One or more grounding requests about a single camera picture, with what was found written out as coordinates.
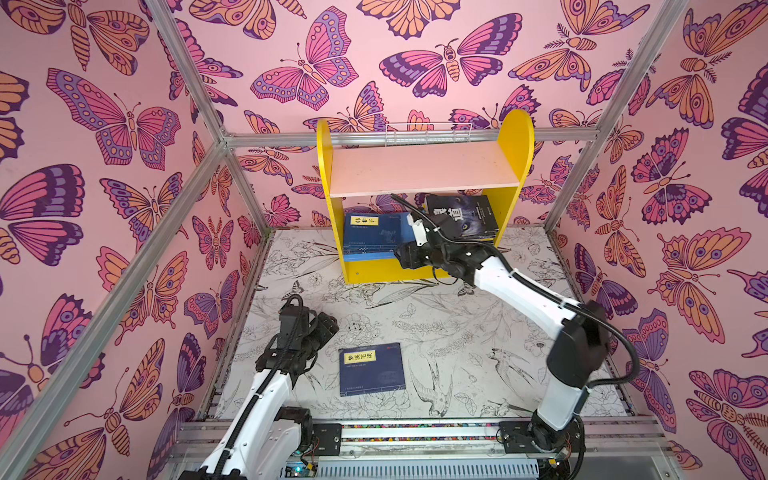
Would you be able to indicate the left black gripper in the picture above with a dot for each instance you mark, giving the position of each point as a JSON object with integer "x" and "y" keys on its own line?
{"x": 322, "y": 326}

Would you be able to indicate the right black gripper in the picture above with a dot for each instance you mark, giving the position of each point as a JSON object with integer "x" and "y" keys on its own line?
{"x": 407, "y": 255}

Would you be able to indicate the black wolf eye book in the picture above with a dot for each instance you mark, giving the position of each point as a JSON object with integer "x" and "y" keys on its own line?
{"x": 472, "y": 215}

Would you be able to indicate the navy book underneath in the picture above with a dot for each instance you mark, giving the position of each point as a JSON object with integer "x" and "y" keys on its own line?
{"x": 375, "y": 232}

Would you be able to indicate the navy book yellow label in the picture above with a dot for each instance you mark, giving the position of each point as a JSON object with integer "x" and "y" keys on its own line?
{"x": 369, "y": 256}

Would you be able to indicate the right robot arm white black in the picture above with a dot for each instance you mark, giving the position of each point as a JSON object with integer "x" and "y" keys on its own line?
{"x": 580, "y": 332}

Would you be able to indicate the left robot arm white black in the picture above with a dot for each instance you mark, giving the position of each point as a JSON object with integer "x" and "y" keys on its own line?
{"x": 266, "y": 432}

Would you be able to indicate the yellow pink blue bookshelf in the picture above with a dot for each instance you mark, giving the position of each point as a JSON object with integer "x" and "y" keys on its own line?
{"x": 499, "y": 167}

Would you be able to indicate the small green circuit board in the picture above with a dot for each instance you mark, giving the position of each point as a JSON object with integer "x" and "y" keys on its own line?
{"x": 299, "y": 470}

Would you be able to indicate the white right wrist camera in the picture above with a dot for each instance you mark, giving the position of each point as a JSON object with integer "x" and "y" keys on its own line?
{"x": 419, "y": 231}

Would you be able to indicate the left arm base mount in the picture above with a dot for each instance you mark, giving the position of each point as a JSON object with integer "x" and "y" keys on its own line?
{"x": 322, "y": 439}

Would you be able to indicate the white slotted cable duct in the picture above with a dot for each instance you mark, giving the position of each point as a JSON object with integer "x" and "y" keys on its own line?
{"x": 430, "y": 469}

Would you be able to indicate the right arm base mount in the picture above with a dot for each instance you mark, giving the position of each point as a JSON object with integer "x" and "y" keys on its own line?
{"x": 517, "y": 436}

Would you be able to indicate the aluminium front rail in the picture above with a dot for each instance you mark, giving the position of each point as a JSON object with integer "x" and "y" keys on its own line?
{"x": 611, "y": 436}

